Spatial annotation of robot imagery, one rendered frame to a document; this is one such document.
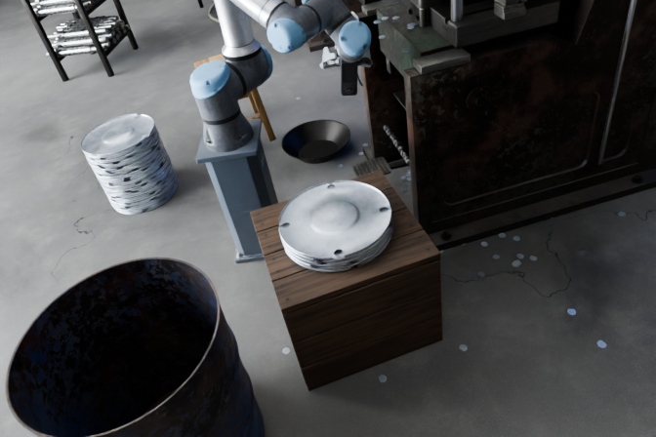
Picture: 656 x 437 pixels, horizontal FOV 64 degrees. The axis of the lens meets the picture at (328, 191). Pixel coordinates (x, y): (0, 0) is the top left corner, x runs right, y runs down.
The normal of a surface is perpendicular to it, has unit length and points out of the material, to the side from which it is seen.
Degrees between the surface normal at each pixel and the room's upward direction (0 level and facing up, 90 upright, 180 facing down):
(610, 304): 0
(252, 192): 90
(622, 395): 0
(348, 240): 0
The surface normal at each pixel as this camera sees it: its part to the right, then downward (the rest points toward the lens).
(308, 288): -0.15, -0.77
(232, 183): 0.04, 0.62
